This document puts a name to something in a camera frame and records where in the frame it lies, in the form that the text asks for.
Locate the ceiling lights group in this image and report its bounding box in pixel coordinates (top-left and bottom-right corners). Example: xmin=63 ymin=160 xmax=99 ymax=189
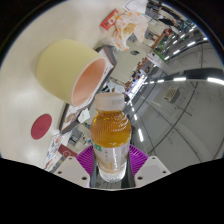
xmin=126 ymin=23 xmax=224 ymax=144

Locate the white paper napkin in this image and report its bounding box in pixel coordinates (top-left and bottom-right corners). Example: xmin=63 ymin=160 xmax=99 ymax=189
xmin=77 ymin=108 xmax=91 ymax=124

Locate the dark food tray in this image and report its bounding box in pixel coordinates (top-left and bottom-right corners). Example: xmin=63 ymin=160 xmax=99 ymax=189
xmin=59 ymin=44 xmax=118 ymax=134

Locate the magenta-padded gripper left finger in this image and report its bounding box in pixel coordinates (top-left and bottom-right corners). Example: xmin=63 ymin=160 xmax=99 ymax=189
xmin=53 ymin=144 xmax=99 ymax=189

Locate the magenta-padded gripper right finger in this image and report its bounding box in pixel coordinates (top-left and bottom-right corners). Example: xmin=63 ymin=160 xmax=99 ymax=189
xmin=121 ymin=144 xmax=172 ymax=189

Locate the beige chairs group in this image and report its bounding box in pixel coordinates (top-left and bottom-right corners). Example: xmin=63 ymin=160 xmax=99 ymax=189
xmin=109 ymin=19 xmax=188 ymax=101

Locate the ceiling air conditioner unit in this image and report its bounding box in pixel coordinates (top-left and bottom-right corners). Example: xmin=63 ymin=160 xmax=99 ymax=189
xmin=163 ymin=86 xmax=181 ymax=104

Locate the colourful sticker sheet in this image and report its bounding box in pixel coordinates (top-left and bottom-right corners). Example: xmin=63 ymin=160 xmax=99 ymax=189
xmin=43 ymin=133 xmax=64 ymax=171

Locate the flat round red coaster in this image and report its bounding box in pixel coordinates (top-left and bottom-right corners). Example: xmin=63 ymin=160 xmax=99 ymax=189
xmin=30 ymin=113 xmax=53 ymax=141

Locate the white paper receipt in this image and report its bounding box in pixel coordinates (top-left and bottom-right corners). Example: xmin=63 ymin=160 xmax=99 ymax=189
xmin=122 ymin=0 xmax=148 ymax=14

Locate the paper food wrapper bag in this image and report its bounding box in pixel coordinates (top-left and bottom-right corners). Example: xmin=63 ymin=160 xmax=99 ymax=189
xmin=111 ymin=11 xmax=149 ymax=52

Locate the yellow mug pink inside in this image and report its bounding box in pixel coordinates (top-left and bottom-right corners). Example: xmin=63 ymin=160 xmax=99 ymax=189
xmin=34 ymin=38 xmax=108 ymax=108

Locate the red sauce packet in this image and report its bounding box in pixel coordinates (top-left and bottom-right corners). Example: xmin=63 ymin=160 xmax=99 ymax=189
xmin=99 ymin=8 xmax=120 ymax=32

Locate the clear tea bottle white cap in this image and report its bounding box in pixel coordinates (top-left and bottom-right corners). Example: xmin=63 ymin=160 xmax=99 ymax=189
xmin=89 ymin=92 xmax=132 ymax=183

